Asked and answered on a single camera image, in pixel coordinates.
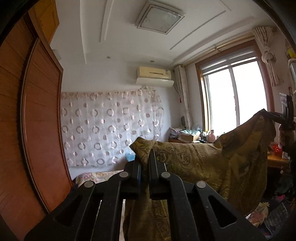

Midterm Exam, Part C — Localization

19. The cardboard box on shelf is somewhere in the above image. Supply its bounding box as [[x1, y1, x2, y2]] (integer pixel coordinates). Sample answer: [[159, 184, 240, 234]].
[[179, 133, 200, 143]]

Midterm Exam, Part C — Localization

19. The floral quilt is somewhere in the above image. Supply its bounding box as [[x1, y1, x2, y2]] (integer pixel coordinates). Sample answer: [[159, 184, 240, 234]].
[[74, 170, 123, 187]]

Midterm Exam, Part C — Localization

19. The blue tissue box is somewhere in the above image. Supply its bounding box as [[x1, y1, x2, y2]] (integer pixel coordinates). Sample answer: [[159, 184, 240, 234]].
[[125, 151, 135, 162]]

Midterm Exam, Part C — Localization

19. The ceiling light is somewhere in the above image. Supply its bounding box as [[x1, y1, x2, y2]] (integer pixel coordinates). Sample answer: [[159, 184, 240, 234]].
[[135, 1, 185, 35]]

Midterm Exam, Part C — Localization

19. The white circle-pattern curtain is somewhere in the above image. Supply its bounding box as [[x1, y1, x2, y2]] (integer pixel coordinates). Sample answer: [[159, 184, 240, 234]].
[[61, 89, 164, 169]]

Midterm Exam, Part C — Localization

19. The right hand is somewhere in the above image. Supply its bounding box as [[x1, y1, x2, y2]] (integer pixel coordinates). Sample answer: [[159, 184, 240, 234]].
[[278, 125, 295, 151]]

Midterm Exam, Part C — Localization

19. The olive gold patterned garment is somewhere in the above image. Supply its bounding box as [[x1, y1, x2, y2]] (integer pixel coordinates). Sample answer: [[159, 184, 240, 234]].
[[123, 111, 276, 240]]

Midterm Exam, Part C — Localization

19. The wooden wardrobe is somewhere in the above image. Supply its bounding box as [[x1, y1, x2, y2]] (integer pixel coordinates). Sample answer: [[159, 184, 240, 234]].
[[1, 1, 73, 240]]

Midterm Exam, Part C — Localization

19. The air conditioner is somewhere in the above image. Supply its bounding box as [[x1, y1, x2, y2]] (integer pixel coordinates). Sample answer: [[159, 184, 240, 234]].
[[135, 66, 174, 88]]

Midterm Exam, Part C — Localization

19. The pink bottle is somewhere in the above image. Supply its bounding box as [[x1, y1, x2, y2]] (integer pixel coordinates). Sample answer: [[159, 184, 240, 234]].
[[207, 129, 216, 143]]

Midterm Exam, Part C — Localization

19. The window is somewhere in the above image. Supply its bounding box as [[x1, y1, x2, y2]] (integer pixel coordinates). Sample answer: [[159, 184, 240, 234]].
[[195, 40, 275, 135]]

